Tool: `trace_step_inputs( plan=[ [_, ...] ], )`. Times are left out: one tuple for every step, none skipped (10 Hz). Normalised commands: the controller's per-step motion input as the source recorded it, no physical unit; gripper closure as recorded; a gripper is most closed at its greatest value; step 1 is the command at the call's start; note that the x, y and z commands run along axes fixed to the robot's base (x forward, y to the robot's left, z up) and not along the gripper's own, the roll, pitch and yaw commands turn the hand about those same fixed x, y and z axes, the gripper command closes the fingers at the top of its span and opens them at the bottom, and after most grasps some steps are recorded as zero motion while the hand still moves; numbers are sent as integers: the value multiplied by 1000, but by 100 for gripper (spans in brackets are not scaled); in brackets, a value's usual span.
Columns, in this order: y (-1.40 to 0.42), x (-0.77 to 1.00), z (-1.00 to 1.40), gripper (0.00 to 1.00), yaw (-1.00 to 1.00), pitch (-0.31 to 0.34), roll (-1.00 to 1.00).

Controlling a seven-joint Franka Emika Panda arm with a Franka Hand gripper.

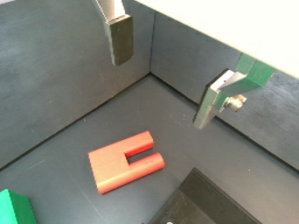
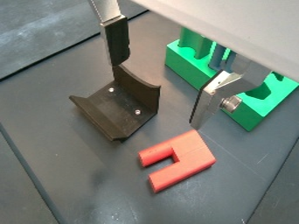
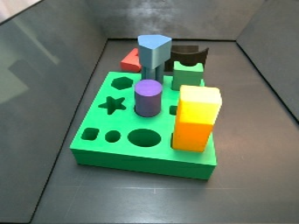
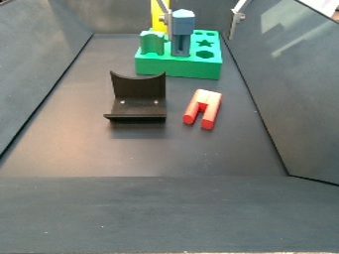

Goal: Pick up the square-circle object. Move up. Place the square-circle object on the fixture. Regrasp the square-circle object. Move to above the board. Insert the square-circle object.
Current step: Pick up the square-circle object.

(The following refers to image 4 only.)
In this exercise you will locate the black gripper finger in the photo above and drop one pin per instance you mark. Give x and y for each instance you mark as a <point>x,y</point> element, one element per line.
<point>238,16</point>
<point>166,17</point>

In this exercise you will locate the red square-circle object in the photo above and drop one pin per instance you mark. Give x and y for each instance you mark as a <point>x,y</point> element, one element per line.
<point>206,102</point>

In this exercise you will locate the black curved fixture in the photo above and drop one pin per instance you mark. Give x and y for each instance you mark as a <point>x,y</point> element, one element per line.
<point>139,97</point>

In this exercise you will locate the yellow rectangular block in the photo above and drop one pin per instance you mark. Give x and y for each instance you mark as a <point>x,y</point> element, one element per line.
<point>157,24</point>

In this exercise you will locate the blue triangular block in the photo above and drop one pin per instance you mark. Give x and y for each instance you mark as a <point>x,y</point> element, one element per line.
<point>183,27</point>

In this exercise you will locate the green notched block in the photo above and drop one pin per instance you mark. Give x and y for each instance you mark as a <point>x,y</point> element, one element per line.
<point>153,42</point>

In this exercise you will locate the green foam shape-sorter base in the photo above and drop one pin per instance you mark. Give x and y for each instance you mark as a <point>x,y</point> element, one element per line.
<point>203,63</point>

